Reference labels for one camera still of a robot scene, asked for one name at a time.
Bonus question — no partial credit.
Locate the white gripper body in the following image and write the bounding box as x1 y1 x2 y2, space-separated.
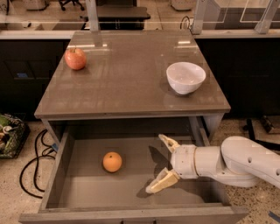
171 144 198 179

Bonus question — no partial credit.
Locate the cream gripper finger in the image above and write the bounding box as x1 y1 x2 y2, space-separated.
145 168 180 194
158 134 179 153

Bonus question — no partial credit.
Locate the orange fruit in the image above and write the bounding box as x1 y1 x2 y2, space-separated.
102 151 123 172

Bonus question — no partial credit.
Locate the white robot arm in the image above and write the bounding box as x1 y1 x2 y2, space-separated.
146 134 280 193

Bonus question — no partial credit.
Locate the grey open drawer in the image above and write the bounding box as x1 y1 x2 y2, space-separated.
18 116 249 224

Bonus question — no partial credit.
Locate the grey counter cabinet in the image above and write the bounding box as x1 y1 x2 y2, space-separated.
35 30 230 141

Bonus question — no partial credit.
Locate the white ceramic bowl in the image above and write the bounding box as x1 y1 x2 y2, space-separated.
166 62 206 95

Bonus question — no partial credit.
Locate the black stand with wheel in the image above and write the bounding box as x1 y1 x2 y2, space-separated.
243 116 280 151

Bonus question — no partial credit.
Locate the red apple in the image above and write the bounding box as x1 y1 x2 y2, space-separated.
64 48 87 70

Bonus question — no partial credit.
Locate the dark background table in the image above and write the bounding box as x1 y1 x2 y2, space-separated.
80 5 151 31

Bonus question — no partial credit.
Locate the basket of items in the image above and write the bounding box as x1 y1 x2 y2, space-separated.
0 114 30 158

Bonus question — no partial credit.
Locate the black office chair base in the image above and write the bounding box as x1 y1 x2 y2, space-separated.
57 0 86 12

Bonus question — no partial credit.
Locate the black floor cable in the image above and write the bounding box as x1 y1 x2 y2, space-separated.
18 129 57 200

